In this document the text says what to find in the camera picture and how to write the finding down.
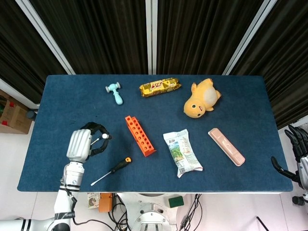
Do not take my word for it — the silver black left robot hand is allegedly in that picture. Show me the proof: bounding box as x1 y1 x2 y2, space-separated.
66 122 113 163

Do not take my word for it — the white frame post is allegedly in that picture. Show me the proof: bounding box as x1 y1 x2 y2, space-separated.
145 0 158 75
15 0 77 75
222 0 278 76

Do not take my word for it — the pink oblong plastic case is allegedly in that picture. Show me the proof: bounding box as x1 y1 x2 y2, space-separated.
207 128 246 167

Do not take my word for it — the blue table cloth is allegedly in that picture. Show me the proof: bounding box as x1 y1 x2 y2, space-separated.
16 74 294 193

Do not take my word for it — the white robot torso base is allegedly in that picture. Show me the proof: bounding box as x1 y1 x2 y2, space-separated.
117 192 186 231

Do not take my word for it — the light blue toy hammer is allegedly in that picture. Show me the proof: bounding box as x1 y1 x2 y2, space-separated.
104 82 124 106

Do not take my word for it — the brown cardboard box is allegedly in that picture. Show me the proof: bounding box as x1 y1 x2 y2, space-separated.
0 89 33 135

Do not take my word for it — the black cable bundle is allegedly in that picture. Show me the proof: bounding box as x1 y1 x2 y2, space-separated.
179 193 203 231
107 194 132 231

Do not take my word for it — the orange perforated block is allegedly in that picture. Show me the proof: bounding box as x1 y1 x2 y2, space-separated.
125 115 157 158

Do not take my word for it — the yellow biscuit pack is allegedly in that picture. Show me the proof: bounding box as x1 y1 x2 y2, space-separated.
139 77 182 98

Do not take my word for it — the green block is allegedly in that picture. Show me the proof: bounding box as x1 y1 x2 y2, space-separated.
168 195 185 209

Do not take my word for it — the white green snack bag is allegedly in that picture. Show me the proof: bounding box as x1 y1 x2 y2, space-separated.
163 128 204 179

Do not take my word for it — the orange box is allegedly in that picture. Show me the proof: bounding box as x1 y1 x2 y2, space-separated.
99 192 114 213

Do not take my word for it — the large black orange-handled screwdriver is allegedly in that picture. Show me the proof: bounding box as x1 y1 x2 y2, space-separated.
90 156 132 187

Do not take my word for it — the black pleated curtain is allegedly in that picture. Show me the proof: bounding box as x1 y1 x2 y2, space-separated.
28 0 149 75
230 0 308 130
0 0 68 104
156 0 265 76

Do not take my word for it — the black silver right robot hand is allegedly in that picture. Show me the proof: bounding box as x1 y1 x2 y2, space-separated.
270 124 308 191

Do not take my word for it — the yellow plush toy animal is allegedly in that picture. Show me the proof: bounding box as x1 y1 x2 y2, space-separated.
183 78 222 119

